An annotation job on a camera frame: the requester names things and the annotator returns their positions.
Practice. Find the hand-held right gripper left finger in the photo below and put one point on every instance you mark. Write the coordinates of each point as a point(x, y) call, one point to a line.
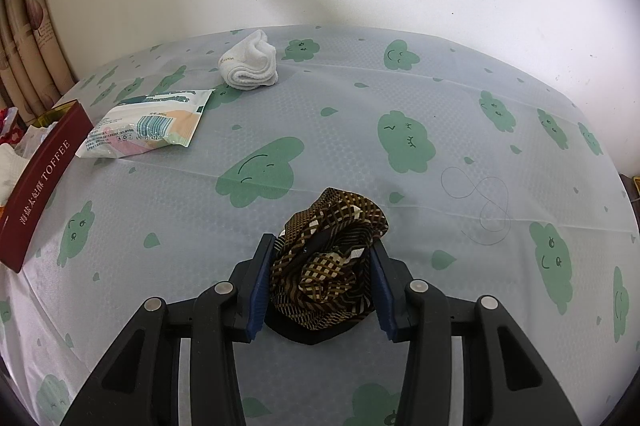
point(259, 301)

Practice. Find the brown patterned cloth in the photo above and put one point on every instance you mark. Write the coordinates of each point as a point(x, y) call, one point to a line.
point(320, 276)

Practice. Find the dark floral cloth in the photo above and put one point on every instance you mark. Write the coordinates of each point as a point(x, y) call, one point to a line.
point(632, 193)

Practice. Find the white rolled sock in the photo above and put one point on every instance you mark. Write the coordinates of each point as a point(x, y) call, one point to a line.
point(250, 61)

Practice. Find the white tissue packet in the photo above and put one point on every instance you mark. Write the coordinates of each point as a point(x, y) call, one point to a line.
point(145, 126)

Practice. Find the red cloth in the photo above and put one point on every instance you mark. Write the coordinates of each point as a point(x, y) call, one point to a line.
point(10, 133)

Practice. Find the thin dark thread loop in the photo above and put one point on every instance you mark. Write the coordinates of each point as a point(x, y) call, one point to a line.
point(441, 184)

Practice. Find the beige printed curtain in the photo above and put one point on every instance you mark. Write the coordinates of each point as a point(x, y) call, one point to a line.
point(30, 46)

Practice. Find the clear plastic bag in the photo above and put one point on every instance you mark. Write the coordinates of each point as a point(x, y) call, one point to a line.
point(32, 138)

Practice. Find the white crumpled cloth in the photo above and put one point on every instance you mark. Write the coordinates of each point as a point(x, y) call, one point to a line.
point(10, 176)

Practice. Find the maroon cardboard box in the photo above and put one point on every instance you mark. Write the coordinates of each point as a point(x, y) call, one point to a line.
point(40, 186)

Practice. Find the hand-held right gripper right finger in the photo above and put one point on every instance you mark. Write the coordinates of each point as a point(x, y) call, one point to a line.
point(383, 306)

